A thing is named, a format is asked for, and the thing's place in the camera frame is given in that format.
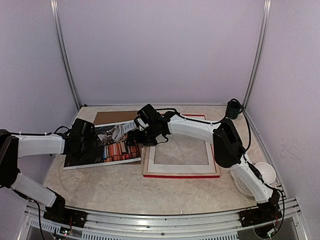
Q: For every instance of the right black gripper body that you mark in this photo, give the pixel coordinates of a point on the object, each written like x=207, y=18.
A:
x=148, y=137

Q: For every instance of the aluminium post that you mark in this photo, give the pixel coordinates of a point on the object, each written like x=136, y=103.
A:
x=54, y=5
x=259, y=51

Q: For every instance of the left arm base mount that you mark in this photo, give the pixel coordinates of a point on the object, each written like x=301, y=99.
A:
x=70, y=217

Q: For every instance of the left aluminium post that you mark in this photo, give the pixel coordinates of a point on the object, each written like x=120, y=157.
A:
x=54, y=5

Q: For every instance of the right aluminium post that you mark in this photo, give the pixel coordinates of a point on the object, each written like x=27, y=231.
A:
x=259, y=51

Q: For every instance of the dark green mug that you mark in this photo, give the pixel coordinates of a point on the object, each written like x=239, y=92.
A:
x=233, y=109

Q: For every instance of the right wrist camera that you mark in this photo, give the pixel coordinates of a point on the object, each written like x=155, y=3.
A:
x=147, y=115

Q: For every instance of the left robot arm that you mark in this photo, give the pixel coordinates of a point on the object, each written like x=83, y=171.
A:
x=22, y=154

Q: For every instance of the red wooden picture frame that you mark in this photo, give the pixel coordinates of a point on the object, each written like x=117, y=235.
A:
x=190, y=126

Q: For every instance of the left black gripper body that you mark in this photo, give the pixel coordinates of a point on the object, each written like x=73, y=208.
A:
x=87, y=146

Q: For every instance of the white orange bowl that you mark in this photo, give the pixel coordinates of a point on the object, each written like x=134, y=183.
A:
x=267, y=171

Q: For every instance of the front aluminium rail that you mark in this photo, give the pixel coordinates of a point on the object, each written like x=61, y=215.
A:
x=221, y=225

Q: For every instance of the white photo mat board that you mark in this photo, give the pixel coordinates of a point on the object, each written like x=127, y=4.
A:
x=180, y=171

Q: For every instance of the brown backing board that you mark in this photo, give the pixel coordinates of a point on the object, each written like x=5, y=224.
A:
x=110, y=117

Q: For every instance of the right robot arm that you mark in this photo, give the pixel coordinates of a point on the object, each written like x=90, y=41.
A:
x=228, y=152

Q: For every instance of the clear glass plate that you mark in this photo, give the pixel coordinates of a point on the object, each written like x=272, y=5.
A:
x=241, y=187

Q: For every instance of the clear acrylic sheet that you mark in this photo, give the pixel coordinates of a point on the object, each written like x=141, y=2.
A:
x=181, y=152

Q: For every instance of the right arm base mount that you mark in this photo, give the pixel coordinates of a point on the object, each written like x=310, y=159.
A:
x=251, y=217

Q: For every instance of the cat and books photo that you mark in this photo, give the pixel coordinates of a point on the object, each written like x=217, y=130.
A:
x=113, y=151

